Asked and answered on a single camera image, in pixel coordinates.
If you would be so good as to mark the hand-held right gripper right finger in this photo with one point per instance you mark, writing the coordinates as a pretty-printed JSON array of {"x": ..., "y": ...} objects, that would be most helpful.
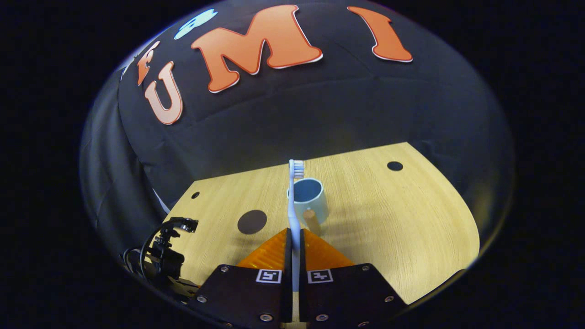
[{"x": 352, "y": 297}]

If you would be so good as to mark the light blue cup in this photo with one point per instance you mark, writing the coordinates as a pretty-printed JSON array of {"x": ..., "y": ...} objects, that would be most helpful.
[{"x": 315, "y": 205}]

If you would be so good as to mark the dark brown round coaster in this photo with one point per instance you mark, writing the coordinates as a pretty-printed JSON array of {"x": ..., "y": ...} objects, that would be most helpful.
[{"x": 252, "y": 222}]

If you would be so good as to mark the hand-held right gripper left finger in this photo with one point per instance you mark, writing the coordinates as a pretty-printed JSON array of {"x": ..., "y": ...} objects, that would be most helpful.
[{"x": 242, "y": 297}]

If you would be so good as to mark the white toothbrush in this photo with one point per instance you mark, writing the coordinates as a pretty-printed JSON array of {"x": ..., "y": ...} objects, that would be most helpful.
[{"x": 293, "y": 214}]

